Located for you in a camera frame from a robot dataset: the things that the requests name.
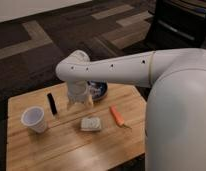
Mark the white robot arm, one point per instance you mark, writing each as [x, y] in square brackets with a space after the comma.
[175, 122]

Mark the orange carrot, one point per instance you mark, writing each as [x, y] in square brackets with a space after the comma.
[117, 117]

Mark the black cabinet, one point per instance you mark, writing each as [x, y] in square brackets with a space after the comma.
[177, 24]

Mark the dark blue bowl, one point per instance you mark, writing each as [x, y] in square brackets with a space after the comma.
[98, 90]

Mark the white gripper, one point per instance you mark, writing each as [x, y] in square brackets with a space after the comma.
[79, 92]

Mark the white plastic cup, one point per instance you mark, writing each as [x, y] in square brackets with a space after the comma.
[33, 118]

